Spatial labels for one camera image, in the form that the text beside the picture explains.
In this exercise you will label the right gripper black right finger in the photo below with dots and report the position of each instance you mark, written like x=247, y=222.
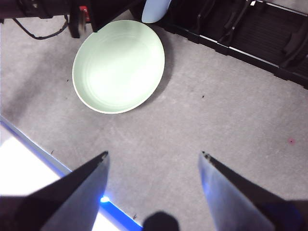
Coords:
x=240, y=204

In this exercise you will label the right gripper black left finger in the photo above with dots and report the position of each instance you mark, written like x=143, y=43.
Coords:
x=60, y=207

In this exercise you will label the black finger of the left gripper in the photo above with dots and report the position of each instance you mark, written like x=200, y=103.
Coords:
x=103, y=12
x=75, y=19

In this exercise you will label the light blue round plate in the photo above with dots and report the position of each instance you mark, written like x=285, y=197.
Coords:
x=154, y=12

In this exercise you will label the pale green round plate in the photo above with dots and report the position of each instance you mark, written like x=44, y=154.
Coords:
x=118, y=67

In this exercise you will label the black plastic plate rack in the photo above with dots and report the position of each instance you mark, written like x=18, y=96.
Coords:
x=252, y=31

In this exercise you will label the blue lit base panel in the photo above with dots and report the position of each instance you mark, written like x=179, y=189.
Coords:
x=120, y=211

